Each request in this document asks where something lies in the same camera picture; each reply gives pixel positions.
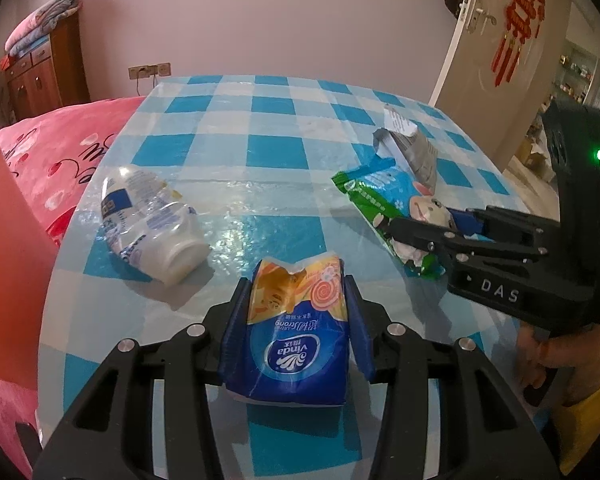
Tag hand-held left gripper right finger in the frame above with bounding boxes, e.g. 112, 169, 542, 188
342, 274, 546, 480

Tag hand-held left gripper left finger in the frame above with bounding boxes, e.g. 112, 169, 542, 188
32, 276, 253, 480

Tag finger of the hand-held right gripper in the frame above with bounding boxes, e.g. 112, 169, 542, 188
387, 216, 548, 263
451, 206, 562, 242

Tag blue tissue pack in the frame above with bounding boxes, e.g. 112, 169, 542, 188
217, 255, 353, 406

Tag green snack wrapper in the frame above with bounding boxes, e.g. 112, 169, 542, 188
330, 165, 458, 278

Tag orange plastic bin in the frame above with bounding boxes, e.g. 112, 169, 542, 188
0, 102, 61, 401

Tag person's right forearm yellow sleeve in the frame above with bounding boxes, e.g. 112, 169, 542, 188
550, 330, 600, 476

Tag person's right hand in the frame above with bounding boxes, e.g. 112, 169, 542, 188
516, 327, 600, 406

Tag cardboard box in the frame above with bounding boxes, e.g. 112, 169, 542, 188
522, 137, 556, 181

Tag grey snack bag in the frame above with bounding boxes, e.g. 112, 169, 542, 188
371, 104, 438, 191

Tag crushed clear plastic bottle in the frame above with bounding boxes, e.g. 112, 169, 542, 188
97, 164, 212, 286

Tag distant shelf with goods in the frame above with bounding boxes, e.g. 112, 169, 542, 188
555, 50, 600, 106

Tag white door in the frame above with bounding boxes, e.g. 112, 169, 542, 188
427, 0, 573, 126

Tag blue checkered tablecloth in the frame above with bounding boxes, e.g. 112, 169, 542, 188
35, 75, 546, 480

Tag red door decoration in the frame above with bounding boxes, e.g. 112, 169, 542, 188
490, 0, 546, 83

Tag pink heart-print bedspread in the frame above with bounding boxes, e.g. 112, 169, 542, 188
0, 95, 146, 480

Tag brown wooden cabinet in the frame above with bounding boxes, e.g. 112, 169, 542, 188
0, 10, 91, 123

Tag folded blankets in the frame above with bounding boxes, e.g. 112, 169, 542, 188
4, 0, 81, 58

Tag metal door handle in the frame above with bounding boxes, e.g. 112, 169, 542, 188
460, 0, 496, 36

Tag wall socket strip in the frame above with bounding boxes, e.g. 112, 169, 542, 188
128, 62, 172, 81

